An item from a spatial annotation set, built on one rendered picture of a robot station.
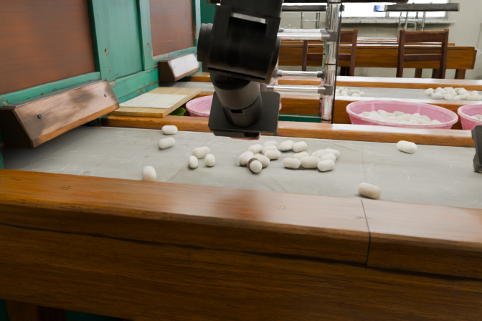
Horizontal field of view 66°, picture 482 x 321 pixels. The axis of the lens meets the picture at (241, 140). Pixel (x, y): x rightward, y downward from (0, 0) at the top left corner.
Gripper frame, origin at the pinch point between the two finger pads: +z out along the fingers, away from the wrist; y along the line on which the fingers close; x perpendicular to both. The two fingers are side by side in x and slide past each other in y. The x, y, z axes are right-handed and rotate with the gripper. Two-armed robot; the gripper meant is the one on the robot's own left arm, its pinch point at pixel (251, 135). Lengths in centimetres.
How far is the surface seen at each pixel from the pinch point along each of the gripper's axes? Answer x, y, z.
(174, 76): -39, 36, 45
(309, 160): 1.6, -9.9, 6.6
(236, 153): -0.7, 4.6, 11.7
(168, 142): -1.8, 18.9, 10.8
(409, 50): -179, -88, 218
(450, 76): -294, -200, 432
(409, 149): -5.6, -29.5, 15.7
